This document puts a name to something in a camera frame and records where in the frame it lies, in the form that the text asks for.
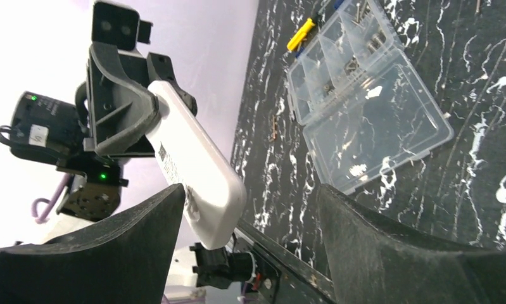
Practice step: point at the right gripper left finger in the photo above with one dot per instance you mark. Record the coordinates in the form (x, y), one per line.
(122, 259)

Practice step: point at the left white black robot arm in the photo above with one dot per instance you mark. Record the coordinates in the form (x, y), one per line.
(46, 130)

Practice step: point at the yellow handled screwdriver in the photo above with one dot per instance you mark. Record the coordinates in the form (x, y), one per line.
(295, 43)

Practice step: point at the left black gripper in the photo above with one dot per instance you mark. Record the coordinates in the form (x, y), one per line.
(120, 109)

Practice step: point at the clear plastic screw box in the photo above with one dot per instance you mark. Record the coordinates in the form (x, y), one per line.
(363, 108)

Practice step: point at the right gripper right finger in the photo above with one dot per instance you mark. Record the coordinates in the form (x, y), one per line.
(375, 259)

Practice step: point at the black front mounting rail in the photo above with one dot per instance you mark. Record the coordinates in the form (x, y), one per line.
(283, 277)

